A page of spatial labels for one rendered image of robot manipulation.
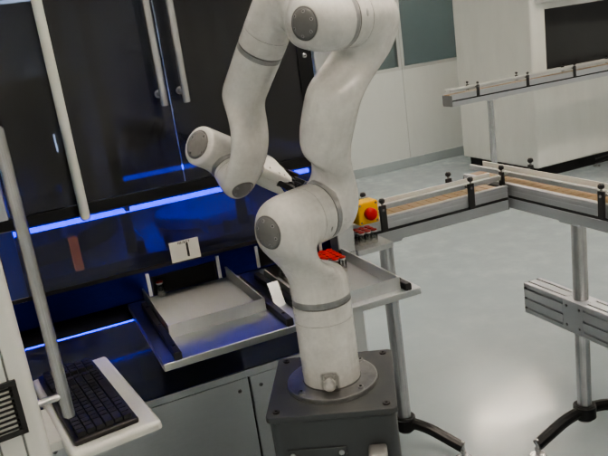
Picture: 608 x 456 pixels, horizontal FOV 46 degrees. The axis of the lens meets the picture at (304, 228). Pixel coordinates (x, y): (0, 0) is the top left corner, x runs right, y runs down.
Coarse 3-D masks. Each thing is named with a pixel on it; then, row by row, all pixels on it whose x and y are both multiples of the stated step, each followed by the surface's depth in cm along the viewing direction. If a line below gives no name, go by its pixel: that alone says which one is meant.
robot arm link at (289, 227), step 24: (288, 192) 135; (312, 192) 136; (264, 216) 131; (288, 216) 130; (312, 216) 132; (336, 216) 137; (264, 240) 133; (288, 240) 130; (312, 240) 133; (288, 264) 135; (312, 264) 134; (336, 264) 143; (312, 288) 138; (336, 288) 139
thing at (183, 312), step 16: (192, 288) 213; (208, 288) 211; (224, 288) 209; (240, 288) 206; (160, 304) 203; (176, 304) 201; (192, 304) 199; (208, 304) 198; (224, 304) 196; (240, 304) 194; (256, 304) 186; (160, 320) 188; (176, 320) 189; (192, 320) 180; (208, 320) 182; (224, 320) 184; (176, 336) 179
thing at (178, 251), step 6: (186, 240) 203; (192, 240) 203; (174, 246) 201; (180, 246) 202; (192, 246) 204; (198, 246) 204; (174, 252) 202; (180, 252) 203; (186, 252) 203; (192, 252) 204; (198, 252) 205; (174, 258) 202; (180, 258) 203; (186, 258) 204; (192, 258) 204
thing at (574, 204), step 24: (480, 168) 277; (504, 168) 274; (528, 168) 265; (528, 192) 250; (552, 192) 241; (576, 192) 238; (600, 192) 218; (552, 216) 242; (576, 216) 231; (600, 216) 221
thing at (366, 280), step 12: (348, 252) 214; (348, 264) 214; (360, 264) 208; (372, 264) 201; (348, 276) 204; (360, 276) 203; (372, 276) 201; (384, 276) 196; (396, 276) 189; (288, 288) 193; (360, 288) 184; (372, 288) 186; (384, 288) 187; (396, 288) 189; (360, 300) 185
